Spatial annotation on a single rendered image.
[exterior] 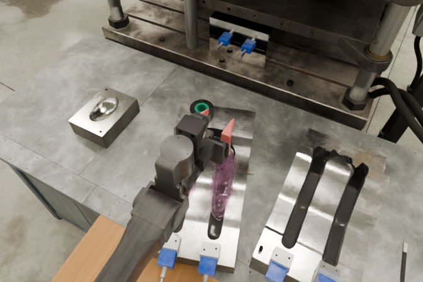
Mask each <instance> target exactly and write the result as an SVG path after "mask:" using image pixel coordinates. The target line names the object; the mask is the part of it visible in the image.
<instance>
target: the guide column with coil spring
mask: <svg viewBox="0 0 423 282"><path fill-rule="evenodd" d="M183 2H184V19H185V29H186V46H187V48H188V49H190V50H195V49H197V48H198V19H197V2H196V0H183Z"/></svg>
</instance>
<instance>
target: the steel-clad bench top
mask: <svg viewBox="0 0 423 282"><path fill-rule="evenodd" d="M105 86H108V87H110V88H112V89H115V90H117V91H119V92H121V93H124V94H127V95H129V96H131V97H134V98H136V99H137V101H138V105H139V108H140V112H139V114H138V115H137V116H136V117H135V118H134V119H133V120H132V121H131V122H130V123H129V124H128V126H127V127H126V128H125V129H124V130H123V131H122V132H121V134H119V136H118V137H117V138H116V139H115V140H114V141H113V143H112V144H111V145H110V146H109V147H108V148H107V149H106V148H104V147H102V146H100V145H98V144H96V143H94V142H92V141H90V140H88V139H86V138H84V137H81V136H79V135H77V134H75V133H74V131H73V129H72V127H71V125H70V124H69V122H68V121H69V120H70V119H71V118H72V117H73V116H74V115H75V114H76V113H77V112H78V111H79V110H80V109H81V108H82V107H83V106H84V105H85V104H86V103H87V102H89V101H90V100H91V99H92V98H93V97H94V96H95V95H96V94H97V93H98V92H99V91H100V90H101V89H103V88H104V87H105ZM199 99H205V100H208V101H210V102H211V103H212V104H213V106H220V107H225V108H234V109H239V110H247V111H256V119H255V124H254V133H253V138H252V145H251V154H250V159H249V168H248V170H251V171H254V175H251V174H250V175H247V182H246V187H245V196H244V205H243V209H242V218H241V223H240V232H239V240H238V245H237V254H236V260H235V267H234V273H233V274H232V273H226V272H223V271H217V270H215V277H214V279H216V280H218V281H219V282H268V281H266V280H265V279H264V277H265V275H263V274H261V273H259V272H257V271H255V270H253V269H251V268H250V267H249V265H250V262H251V258H252V255H253V253H254V251H255V248H256V246H257V243H258V242H259V239H260V237H261V235H262V232H263V230H264V228H265V226H266V224H267V221H268V219H269V216H270V214H271V212H272V210H273V208H274V205H275V203H276V201H277V199H278V196H279V194H280V192H281V189H282V187H283V185H284V183H285V180H286V177H287V175H288V173H289V170H290V167H291V165H292V163H293V160H294V158H295V156H296V153H297V151H298V149H299V147H300V144H301V143H303V140H304V138H305V136H306V134H307V131H308V129H309V128H310V129H312V130H315V131H317V132H320V133H323V134H326V135H328V136H331V137H334V138H336V139H339V140H342V141H344V142H347V143H349V144H352V145H355V146H357V147H360V148H362V149H365V150H368V151H370V152H374V153H376V154H379V155H382V156H384V157H387V159H386V164H385V169H384V173H383V174H384V175H386V176H389V177H390V178H389V183H388V189H387V192H386V195H385V199H384V201H383V204H382V207H381V210H380V213H379V215H378V218H377V221H378V222H379V223H378V225H375V227H374V229H373V233H372V236H371V240H370V244H369V249H368V255H367V259H366V264H365V268H364V273H363V280H362V282H400V277H401V270H402V256H403V243H404V242H405V243H407V244H408V245H407V259H406V267H405V282H423V153H421V152H418V151H415V150H412V149H409V148H407V147H404V146H401V145H399V144H395V143H393V142H390V141H387V140H385V139H382V138H379V137H376V136H374V135H370V134H368V133H365V132H362V131H360V130H357V129H354V128H351V127H348V126H346V125H343V124H340V123H338V122H335V121H332V120H329V119H326V118H324V117H321V116H318V115H315V114H313V113H309V112H307V111H304V110H301V109H299V108H295V107H293V106H290V105H288V104H285V103H282V102H279V101H276V100H274V99H271V98H268V97H265V96H263V95H260V94H257V93H254V92H252V91H248V90H246V89H243V88H241V87H238V86H234V85H232V84H229V83H227V82H224V81H221V80H218V79H215V78H213V77H210V76H207V75H204V74H202V73H199V72H196V71H194V70H191V69H187V68H185V67H182V66H180V65H177V64H173V63H172V62H168V61H166V60H163V59H160V58H157V57H154V56H152V55H149V54H146V53H143V52H141V51H138V50H135V49H133V48H130V47H126V46H124V45H121V44H119V43H116V42H112V41H111V40H107V39H105V38H102V37H99V36H96V35H93V34H91V33H89V34H87V35H86V36H85V37H84V38H83V39H81V40H80V41H78V42H77V43H76V44H75V45H73V46H72V47H71V48H70V49H68V50H67V51H66V52H64V53H63V54H62V55H61V56H60V57H58V58H57V59H55V60H54V61H53V62H52V63H51V64H49V65H48V66H46V68H44V69H43V70H41V71H40V72H39V73H38V74H37V75H35V76H34V77H32V78H31V79H30V80H29V81H28V82H26V83H25V84H24V85H22V86H21V87H20V88H19V89H17V90H16V91H15V92H14V93H12V94H11V95H9V96H8V97H7V98H6V99H5V100H3V101H2V102H0V158H1V159H3V160H5V161H7V162H8V163H10V164H12V165H14V166H16V167H17V168H19V169H21V170H22V171H25V172H26V173H28V174H30V175H32V176H33V177H35V178H37V179H39V180H40V181H42V182H44V183H46V184H47V185H49V186H51V187H53V188H55V189H56V190H58V191H60V192H61V193H63V194H65V195H67V196H69V197H71V198H72V199H74V200H76V201H78V202H80V203H81V204H83V205H85V206H86V207H88V208H90V209H92V210H94V211H95V212H97V213H99V214H100V215H102V216H104V217H106V218H108V219H110V220H111V221H113V222H115V223H117V224H118V225H121V226H122V227H124V228H126V227H127V223H128V221H129V220H130V219H131V217H132V216H131V214H130V212H131V211H132V209H133V207H132V204H133V201H134V199H135V197H136V196H137V194H138V192H139V191H140V190H141V189H142V187H145V188H146V186H147V185H148V184H149V182H150V181H154V177H155V175H156V171H155V161H156V160H157V158H158V157H159V156H160V154H161V152H160V146H161V143H162V142H163V140H164V139H166V138H167V137H169V136H171V135H174V124H175V121H176V118H177V115H178V112H179V109H180V106H181V103H182V101H184V102H189V103H193V102H194V101H196V100H199ZM154 182H155V181H154Z"/></svg>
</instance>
